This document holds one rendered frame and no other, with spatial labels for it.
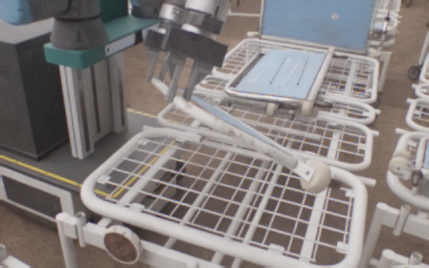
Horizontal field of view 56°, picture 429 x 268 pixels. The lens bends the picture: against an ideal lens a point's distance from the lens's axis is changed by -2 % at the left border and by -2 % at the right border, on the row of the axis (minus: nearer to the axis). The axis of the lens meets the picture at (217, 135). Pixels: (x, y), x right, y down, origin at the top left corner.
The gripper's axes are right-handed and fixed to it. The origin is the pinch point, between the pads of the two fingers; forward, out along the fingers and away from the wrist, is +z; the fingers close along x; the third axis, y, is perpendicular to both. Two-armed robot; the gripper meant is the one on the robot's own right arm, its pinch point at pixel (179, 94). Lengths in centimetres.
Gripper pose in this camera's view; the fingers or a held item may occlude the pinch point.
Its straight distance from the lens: 89.4
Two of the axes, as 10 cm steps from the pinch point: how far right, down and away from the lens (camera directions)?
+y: -2.6, -2.3, 9.4
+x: -9.1, -2.6, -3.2
